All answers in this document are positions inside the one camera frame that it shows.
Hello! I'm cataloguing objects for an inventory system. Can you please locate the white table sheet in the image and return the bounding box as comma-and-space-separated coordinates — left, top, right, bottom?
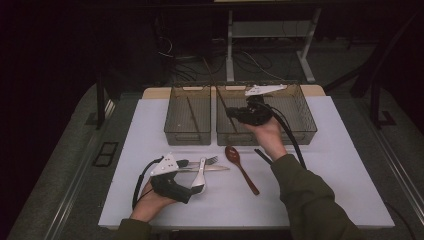
98, 95, 396, 231

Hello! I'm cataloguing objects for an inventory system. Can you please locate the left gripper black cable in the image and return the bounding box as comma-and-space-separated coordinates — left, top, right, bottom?
132, 154, 166, 210

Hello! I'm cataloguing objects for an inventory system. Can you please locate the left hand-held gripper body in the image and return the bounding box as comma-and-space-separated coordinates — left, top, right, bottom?
149, 152, 194, 204

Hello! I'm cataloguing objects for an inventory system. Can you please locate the smoky clear plastic bin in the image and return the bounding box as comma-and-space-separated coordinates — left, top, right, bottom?
259, 81, 318, 147
215, 83, 265, 147
163, 83, 213, 147

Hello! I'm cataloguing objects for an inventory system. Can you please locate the metal table knife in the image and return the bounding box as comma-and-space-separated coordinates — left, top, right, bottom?
178, 164, 230, 173

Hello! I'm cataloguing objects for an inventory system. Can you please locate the person's right hand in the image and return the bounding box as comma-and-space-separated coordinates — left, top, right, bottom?
243, 116, 288, 163

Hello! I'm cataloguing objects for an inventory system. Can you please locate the white metal stand frame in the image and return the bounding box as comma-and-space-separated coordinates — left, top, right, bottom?
225, 8, 323, 84

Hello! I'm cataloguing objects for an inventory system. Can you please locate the white floor cable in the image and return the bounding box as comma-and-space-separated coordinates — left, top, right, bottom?
239, 49, 288, 82

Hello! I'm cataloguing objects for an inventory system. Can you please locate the person's left hand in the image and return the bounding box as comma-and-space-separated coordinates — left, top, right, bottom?
129, 181, 178, 224

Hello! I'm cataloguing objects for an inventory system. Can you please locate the black floor cable bundle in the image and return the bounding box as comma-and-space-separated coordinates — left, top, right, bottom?
154, 16, 231, 83

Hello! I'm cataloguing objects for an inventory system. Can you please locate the black metal stand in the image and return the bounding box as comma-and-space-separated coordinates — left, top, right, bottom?
369, 79, 398, 129
95, 71, 116, 131

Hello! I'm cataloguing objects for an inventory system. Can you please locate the white ceramic spoon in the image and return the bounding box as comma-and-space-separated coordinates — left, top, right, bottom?
190, 156, 208, 195

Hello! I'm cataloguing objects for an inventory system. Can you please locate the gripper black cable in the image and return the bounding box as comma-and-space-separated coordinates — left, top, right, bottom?
263, 101, 308, 169
132, 154, 166, 210

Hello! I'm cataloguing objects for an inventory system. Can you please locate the metal fork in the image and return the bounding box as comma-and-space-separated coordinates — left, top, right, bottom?
186, 155, 219, 167

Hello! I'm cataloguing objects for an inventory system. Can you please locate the metal floor rail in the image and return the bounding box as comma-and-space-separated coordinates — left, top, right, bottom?
43, 99, 118, 240
359, 109, 424, 216

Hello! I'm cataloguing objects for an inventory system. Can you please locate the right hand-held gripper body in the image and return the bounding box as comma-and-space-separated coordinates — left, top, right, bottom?
238, 83, 288, 127

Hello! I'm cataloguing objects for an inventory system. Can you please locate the red-brown wooden spoon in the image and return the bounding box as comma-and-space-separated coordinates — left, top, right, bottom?
224, 145, 261, 196

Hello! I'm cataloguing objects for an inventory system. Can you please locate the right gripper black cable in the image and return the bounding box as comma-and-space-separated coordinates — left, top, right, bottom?
263, 101, 308, 169

